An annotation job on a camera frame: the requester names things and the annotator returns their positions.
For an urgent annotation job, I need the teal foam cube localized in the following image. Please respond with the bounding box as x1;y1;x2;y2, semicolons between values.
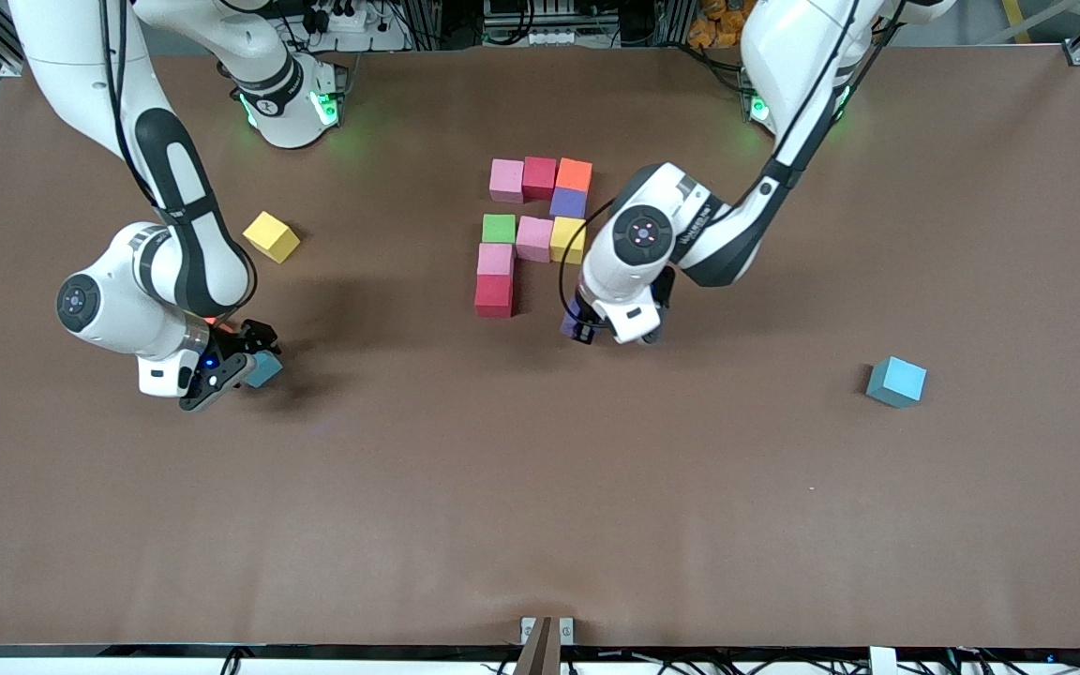
865;355;928;409
244;350;284;390

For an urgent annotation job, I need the yellow foam cube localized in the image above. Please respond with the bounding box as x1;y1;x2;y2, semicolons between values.
242;210;302;264
549;217;588;265

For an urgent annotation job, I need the red foam cube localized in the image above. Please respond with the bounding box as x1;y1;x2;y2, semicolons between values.
523;156;560;203
474;274;516;320

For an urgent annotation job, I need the brown paper table cover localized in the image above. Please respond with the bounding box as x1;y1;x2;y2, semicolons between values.
0;49;1080;650

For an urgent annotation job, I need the slim white power strip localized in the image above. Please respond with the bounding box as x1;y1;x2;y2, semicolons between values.
501;26;578;48

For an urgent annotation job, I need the white power strip with plugs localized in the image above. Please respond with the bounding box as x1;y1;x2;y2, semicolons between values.
301;0;410;53

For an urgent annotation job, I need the bag of orange items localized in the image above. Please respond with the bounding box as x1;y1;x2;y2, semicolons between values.
687;0;749;50

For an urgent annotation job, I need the brown wooden stick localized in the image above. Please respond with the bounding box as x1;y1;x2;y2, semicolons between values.
514;616;562;675

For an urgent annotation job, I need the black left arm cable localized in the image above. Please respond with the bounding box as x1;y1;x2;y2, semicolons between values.
556;199;618;324

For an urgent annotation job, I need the small metal bracket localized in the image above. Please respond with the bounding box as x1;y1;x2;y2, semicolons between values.
520;616;575;646

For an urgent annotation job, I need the black cable bundle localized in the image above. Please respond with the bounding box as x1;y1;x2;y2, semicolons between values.
948;630;1080;675

